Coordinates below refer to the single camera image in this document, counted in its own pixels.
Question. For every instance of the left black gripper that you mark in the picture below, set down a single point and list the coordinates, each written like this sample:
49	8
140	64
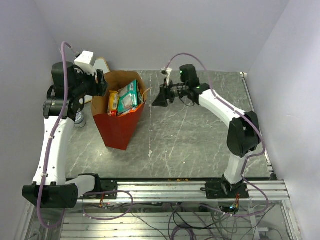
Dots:
99	89

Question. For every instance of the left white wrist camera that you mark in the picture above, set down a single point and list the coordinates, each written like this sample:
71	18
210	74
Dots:
86	61

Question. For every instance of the red brown paper bag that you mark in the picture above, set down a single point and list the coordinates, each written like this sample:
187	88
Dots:
117	131

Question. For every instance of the yellow framed whiteboard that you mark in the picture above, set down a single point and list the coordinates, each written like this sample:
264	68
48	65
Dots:
100	64

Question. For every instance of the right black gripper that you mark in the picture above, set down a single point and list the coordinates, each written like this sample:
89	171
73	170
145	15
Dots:
165	94

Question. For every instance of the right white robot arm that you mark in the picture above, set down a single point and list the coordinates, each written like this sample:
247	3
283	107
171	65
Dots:
243	127

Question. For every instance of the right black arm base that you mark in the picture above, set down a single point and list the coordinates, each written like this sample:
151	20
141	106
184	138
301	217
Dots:
220	188

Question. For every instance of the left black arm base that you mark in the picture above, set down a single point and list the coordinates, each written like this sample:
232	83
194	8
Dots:
100	190

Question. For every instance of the red cookie snack packet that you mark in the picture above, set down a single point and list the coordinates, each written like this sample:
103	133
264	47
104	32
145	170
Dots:
112	113

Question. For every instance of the Fox's candy bag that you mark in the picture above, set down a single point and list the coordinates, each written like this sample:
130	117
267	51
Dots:
132	110

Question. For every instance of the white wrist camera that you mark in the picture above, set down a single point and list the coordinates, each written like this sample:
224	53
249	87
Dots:
86	61
166	71

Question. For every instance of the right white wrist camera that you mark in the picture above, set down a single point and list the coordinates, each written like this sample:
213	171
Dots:
166	71

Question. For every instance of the teal white snack packet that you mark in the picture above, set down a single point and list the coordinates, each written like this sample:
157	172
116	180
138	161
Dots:
128	97

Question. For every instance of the aluminium frame rail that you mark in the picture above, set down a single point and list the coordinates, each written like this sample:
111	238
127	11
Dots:
186	191

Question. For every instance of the yellow snack bar packet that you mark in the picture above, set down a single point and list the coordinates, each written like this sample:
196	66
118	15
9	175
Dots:
113	101

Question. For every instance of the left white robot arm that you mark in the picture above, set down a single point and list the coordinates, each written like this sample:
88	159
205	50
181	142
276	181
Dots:
64	99

